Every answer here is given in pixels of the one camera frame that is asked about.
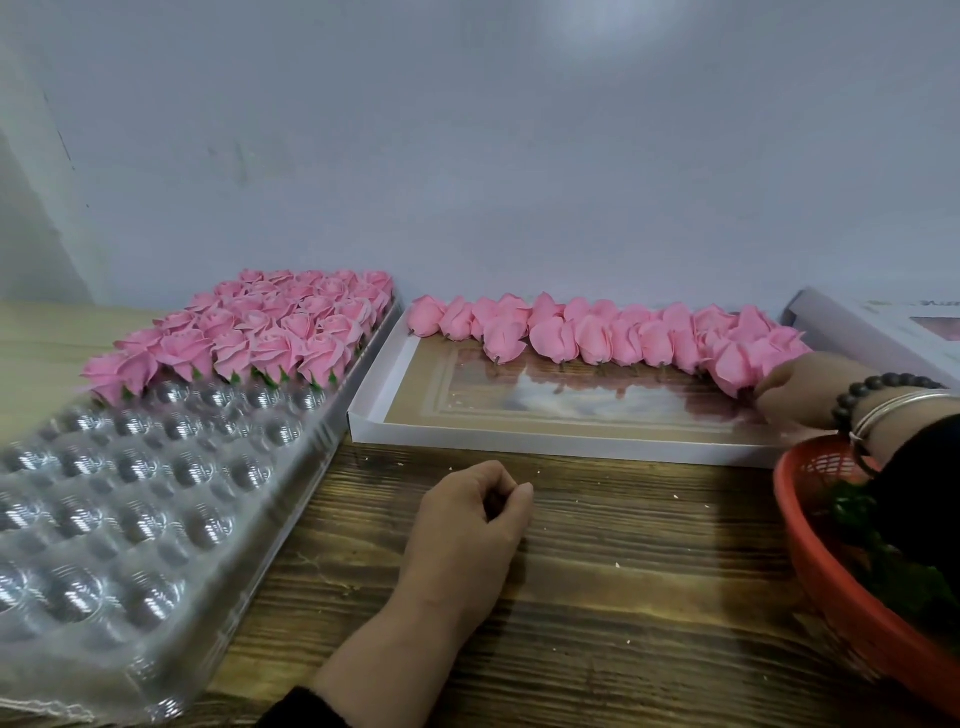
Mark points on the person's left hand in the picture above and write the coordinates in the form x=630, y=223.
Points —
x=457, y=540

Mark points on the person's right hand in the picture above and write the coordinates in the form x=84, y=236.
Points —
x=810, y=390

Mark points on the person's right fingers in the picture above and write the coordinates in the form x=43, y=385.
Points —
x=772, y=394

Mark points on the person's left thumb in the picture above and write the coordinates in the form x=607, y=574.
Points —
x=519, y=514

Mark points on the person's right forearm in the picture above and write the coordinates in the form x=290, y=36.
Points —
x=911, y=435

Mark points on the person's left forearm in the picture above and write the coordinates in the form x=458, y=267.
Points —
x=390, y=660

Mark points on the white shallow box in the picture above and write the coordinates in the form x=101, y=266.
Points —
x=570, y=420

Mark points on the white box lid with window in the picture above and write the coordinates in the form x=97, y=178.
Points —
x=862, y=330

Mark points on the silver bangle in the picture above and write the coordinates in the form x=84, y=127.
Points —
x=889, y=405

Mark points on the black sleeve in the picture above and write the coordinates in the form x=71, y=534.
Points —
x=922, y=495
x=300, y=712

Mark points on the row of pink rose buds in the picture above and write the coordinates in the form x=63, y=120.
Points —
x=600, y=337

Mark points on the red plastic basket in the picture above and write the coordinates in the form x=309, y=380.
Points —
x=832, y=592

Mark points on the green leaves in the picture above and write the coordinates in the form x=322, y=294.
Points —
x=892, y=577

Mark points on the group of pink soap roses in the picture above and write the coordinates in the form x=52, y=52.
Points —
x=255, y=330

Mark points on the clear plastic blister tray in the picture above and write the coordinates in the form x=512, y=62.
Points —
x=135, y=510

